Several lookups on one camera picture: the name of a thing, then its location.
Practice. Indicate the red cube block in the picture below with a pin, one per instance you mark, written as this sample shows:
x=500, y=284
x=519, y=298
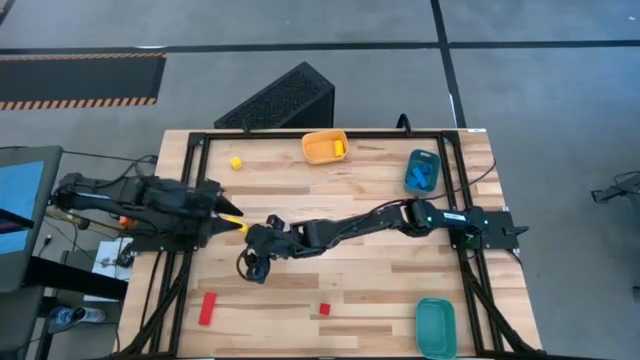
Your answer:
x=325, y=309

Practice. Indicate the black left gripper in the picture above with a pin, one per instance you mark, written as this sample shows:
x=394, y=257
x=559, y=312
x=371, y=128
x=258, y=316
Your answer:
x=195, y=212

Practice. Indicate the black side desk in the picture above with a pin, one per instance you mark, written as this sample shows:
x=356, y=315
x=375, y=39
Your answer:
x=70, y=280

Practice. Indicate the long blue block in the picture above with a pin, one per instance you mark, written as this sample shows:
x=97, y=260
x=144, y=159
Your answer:
x=420, y=178

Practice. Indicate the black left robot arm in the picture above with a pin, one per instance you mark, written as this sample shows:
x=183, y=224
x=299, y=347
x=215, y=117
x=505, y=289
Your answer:
x=100, y=197

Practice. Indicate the blue plastic bin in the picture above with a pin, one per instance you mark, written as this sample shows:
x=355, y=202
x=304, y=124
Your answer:
x=422, y=154

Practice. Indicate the yellow cube block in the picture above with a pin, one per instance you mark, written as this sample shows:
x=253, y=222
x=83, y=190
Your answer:
x=236, y=163

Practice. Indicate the black stand foot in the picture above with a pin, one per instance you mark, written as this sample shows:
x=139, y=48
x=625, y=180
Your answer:
x=622, y=192

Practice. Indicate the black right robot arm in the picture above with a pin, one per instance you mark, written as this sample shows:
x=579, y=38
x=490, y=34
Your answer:
x=360, y=225

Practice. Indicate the clear water bottle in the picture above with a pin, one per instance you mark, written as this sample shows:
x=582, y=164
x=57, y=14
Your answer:
x=75, y=316

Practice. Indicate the short yellow block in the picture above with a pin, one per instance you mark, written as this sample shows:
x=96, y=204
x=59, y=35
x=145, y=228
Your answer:
x=339, y=148

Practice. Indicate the long yellow block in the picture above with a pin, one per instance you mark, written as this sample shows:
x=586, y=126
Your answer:
x=240, y=226

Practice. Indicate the black metal table frame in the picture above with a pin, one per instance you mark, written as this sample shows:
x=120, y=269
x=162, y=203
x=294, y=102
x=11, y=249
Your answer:
x=270, y=135

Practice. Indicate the long red block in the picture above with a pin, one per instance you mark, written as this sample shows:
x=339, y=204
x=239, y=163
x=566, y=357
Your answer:
x=207, y=309

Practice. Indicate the laptop with blue screen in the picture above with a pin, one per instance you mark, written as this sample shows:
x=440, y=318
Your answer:
x=20, y=200

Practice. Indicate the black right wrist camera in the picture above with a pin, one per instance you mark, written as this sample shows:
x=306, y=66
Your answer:
x=276, y=222

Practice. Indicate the black mesh computer case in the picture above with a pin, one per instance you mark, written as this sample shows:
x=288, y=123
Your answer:
x=285, y=97

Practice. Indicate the orange plug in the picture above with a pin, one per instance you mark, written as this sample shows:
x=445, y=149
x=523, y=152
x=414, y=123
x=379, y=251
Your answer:
x=126, y=221

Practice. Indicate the black hazard-striped floor mat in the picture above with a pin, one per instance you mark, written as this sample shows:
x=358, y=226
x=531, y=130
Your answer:
x=75, y=80

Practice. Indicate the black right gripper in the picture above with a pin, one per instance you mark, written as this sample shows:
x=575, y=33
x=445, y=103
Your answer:
x=275, y=242

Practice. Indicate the white paper sheet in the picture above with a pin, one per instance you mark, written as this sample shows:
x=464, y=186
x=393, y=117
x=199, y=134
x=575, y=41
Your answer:
x=107, y=252

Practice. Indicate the orange plastic bin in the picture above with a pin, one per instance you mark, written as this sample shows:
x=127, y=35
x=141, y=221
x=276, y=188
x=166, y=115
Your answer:
x=317, y=150

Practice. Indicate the green plastic bin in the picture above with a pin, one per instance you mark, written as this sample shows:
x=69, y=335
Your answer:
x=436, y=330

